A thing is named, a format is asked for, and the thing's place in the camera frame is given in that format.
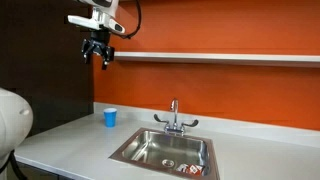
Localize stainless steel sink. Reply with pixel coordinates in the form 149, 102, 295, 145
109, 127, 221, 180

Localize white wall shelf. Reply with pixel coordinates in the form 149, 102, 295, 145
114, 51, 320, 69

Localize chrome sink faucet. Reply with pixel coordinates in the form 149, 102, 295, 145
153, 98, 200, 136

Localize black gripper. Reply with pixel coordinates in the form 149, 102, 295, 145
81, 30, 116, 71

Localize black base cable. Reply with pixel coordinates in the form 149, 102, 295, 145
0, 149, 28, 180

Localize red snack packet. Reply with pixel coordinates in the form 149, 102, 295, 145
175, 163, 205, 177

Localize blue plastic cup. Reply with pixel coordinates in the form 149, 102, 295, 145
103, 107, 118, 128

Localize dark brown cabinet panel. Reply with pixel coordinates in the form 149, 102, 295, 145
0, 0, 95, 136

